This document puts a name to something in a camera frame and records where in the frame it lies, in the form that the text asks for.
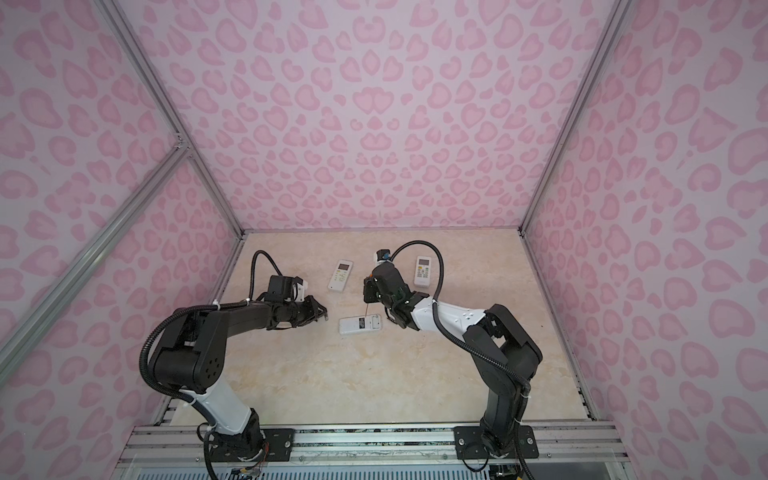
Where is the red white remote control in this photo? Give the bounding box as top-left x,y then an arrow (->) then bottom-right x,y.
339,314 -> 382,336

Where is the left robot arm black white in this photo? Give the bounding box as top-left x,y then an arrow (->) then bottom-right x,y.
138,275 -> 328,463

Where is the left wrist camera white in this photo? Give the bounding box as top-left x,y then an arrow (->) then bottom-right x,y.
282,276 -> 307,303

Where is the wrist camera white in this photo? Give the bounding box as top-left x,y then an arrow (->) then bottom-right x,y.
375,249 -> 391,265
282,276 -> 307,303

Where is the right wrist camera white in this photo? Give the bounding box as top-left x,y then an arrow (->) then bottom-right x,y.
375,249 -> 391,265

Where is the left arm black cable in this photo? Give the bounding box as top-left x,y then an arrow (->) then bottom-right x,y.
248,250 -> 283,302

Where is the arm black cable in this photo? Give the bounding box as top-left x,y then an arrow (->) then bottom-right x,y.
248,250 -> 283,302
388,239 -> 534,391

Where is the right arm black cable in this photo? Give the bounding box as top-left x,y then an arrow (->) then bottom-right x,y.
388,239 -> 534,391

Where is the aluminium left corner post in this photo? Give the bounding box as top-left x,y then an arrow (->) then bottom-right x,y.
94,0 -> 246,239

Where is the aluminium corner post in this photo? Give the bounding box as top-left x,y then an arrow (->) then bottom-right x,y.
518,0 -> 636,238
94,0 -> 246,239

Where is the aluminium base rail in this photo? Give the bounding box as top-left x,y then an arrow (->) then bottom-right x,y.
115,420 -> 634,479

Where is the aluminium diagonal frame bar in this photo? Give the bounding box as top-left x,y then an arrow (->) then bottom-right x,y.
1,141 -> 189,384

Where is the aluminium right corner post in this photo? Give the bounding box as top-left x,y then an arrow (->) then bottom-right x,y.
518,0 -> 636,238

